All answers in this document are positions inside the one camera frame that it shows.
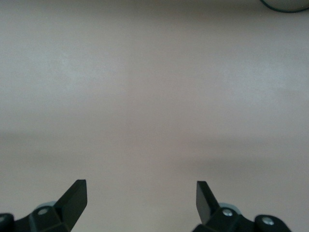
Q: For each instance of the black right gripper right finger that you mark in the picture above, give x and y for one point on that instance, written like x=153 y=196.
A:
x=207 y=207

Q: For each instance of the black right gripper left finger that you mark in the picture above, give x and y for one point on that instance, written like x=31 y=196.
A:
x=72 y=205

